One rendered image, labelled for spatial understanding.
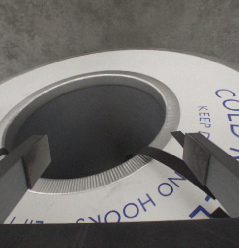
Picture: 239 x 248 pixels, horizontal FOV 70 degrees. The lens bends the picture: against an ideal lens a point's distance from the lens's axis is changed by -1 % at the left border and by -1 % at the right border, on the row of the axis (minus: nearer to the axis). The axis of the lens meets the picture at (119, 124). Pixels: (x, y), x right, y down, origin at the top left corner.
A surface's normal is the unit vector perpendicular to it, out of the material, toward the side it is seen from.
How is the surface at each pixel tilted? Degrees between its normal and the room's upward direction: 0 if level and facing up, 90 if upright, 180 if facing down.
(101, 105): 5
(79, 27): 0
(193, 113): 90
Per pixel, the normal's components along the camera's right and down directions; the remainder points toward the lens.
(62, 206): -0.14, -0.76
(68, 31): -0.09, 0.65
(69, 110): 0.57, 0.47
